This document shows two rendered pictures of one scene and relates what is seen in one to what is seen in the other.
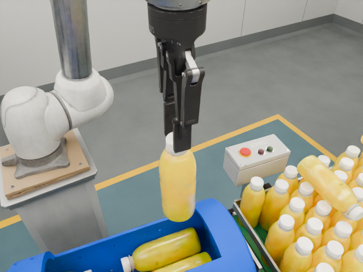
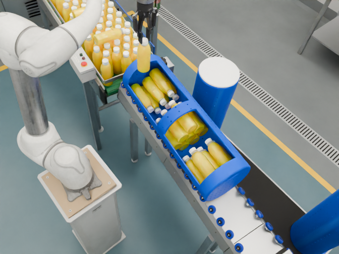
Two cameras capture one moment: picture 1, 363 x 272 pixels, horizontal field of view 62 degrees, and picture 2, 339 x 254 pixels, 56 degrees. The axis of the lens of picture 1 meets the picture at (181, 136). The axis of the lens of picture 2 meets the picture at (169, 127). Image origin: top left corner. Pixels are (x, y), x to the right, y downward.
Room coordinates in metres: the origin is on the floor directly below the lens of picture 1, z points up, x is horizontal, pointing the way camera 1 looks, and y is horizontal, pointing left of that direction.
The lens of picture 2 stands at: (0.59, 1.26, 2.56)
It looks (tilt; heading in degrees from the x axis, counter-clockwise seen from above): 56 degrees down; 252
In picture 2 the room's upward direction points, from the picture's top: 8 degrees clockwise
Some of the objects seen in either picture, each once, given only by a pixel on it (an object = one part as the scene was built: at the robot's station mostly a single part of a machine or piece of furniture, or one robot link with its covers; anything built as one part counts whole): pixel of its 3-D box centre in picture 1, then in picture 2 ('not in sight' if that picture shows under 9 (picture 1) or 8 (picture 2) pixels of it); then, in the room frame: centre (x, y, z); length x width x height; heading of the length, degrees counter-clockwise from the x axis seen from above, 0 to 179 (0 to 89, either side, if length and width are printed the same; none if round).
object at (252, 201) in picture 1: (251, 203); (106, 72); (0.60, -0.23, 1.00); 0.07 x 0.07 x 0.19
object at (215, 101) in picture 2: not in sight; (207, 111); (-0.14, -0.13, 0.59); 0.28 x 0.28 x 0.88
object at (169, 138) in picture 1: (176, 141); (144, 41); (0.39, 0.01, 1.45); 0.04 x 0.04 x 0.02
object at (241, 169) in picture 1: (255, 159); (81, 65); (0.75, -0.26, 1.05); 0.20 x 0.10 x 0.10; 112
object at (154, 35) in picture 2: not in sight; (152, 68); (0.21, -0.67, 0.55); 0.04 x 0.04 x 1.10; 22
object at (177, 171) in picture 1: (177, 180); (144, 56); (0.40, 0.01, 1.35); 0.07 x 0.07 x 0.19
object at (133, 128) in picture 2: not in sight; (134, 141); (0.44, -0.09, 0.31); 0.06 x 0.06 x 0.63; 22
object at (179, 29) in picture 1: (177, 36); (145, 8); (0.39, 0.01, 1.64); 0.08 x 0.07 x 0.09; 22
